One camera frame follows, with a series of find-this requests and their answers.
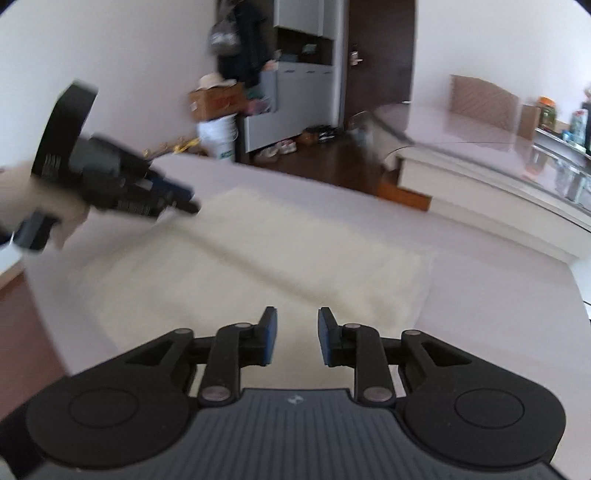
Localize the cardboard box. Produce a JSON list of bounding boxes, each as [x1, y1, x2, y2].
[[188, 83, 246, 123]]

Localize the grey cabinet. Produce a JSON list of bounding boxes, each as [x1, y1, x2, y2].
[[244, 0, 346, 154]]

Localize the colourful pile of clothes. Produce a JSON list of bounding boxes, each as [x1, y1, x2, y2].
[[246, 88, 274, 117]]

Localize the hanging grey bag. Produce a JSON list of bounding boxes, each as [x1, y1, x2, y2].
[[210, 19, 242, 59]]

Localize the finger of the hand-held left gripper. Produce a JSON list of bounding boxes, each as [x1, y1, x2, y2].
[[116, 196, 202, 223], [147, 172, 195, 200]]

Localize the yellow decoration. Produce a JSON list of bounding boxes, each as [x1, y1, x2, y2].
[[143, 137, 205, 160]]

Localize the hanging dark coat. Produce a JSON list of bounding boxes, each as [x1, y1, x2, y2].
[[217, 0, 269, 89]]

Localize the brown woven chair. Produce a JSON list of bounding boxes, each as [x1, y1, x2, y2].
[[450, 74, 523, 133]]

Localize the person's left hand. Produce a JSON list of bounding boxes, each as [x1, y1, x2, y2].
[[0, 164, 90, 251]]

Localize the glass-top dining table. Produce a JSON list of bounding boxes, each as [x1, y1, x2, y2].
[[373, 103, 591, 265]]

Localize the beige hat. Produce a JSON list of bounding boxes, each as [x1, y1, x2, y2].
[[198, 73, 237, 91]]

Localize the white sneakers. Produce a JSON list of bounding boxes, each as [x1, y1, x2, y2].
[[257, 140, 297, 160]]

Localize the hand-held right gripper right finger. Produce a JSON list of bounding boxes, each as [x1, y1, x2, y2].
[[317, 307, 468, 409]]

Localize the cream towel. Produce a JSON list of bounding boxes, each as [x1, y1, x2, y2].
[[69, 187, 435, 352]]

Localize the white bucket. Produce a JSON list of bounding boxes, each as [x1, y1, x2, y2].
[[198, 115, 239, 162]]

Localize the cluster of bottles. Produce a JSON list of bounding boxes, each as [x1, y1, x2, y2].
[[561, 85, 591, 154]]

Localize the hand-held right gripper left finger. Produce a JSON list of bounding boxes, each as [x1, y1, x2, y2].
[[122, 306, 280, 409]]

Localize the green bottle with orange cap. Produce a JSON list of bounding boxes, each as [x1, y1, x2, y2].
[[538, 96, 560, 131]]

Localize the small brown carton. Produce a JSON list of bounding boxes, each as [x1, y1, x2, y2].
[[519, 104, 546, 139]]

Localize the dark brown door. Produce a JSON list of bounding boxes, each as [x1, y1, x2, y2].
[[344, 0, 417, 131]]

